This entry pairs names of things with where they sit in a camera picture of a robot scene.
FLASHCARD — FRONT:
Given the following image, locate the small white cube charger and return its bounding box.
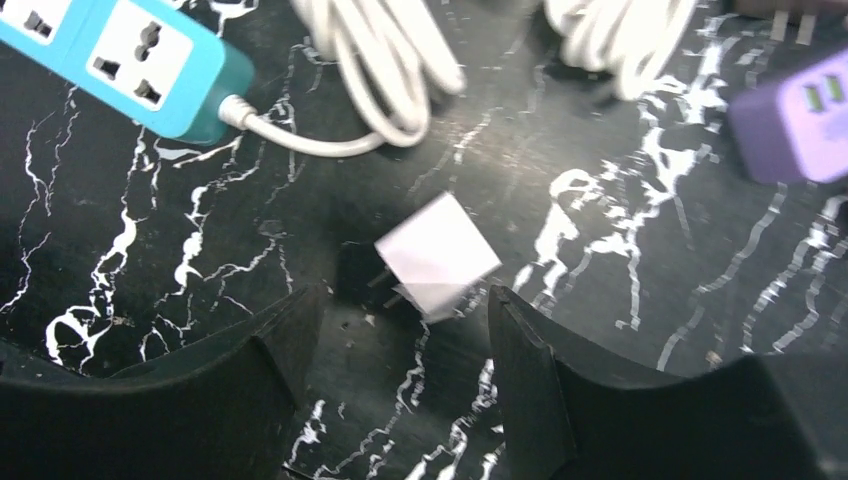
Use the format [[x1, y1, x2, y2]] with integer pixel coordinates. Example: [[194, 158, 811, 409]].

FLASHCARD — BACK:
[[374, 192, 502, 323]]

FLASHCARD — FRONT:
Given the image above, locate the white cable of purple strip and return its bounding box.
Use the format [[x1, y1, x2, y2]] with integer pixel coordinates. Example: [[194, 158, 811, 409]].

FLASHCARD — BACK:
[[544, 0, 700, 101]]

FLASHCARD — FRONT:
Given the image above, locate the purple power strip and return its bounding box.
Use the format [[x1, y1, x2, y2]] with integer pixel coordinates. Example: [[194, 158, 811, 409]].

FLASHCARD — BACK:
[[727, 48, 847, 183]]

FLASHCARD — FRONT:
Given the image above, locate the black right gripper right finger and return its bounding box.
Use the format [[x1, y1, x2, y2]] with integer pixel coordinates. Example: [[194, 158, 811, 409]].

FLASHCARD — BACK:
[[488, 286, 847, 479]]

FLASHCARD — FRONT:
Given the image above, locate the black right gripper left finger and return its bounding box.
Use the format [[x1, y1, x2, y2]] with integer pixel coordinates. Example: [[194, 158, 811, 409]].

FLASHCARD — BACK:
[[1, 286, 325, 479]]

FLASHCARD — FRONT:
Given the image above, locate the white cable of teal strip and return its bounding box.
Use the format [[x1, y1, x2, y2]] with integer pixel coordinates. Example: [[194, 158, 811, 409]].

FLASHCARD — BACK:
[[218, 0, 468, 159]]

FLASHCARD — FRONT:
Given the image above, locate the teal power strip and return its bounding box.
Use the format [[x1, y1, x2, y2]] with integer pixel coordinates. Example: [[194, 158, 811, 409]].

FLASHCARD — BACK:
[[1, 0, 255, 145]]

